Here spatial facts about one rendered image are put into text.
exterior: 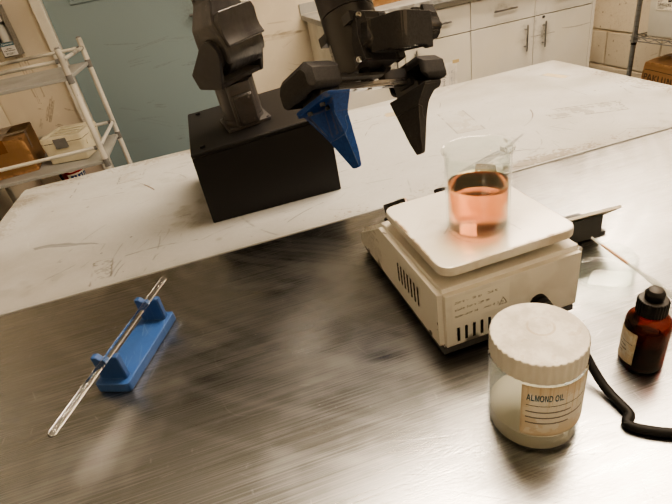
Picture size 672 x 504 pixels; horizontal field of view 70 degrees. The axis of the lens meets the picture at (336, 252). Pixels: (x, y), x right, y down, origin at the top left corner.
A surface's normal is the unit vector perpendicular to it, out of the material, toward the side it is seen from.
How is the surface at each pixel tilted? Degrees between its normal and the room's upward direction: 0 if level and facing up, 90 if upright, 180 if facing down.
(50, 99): 90
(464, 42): 90
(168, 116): 90
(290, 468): 0
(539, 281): 90
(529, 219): 0
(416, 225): 0
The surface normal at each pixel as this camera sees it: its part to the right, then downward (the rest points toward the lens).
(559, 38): 0.26, 0.48
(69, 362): -0.16, -0.84
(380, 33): -0.76, 0.27
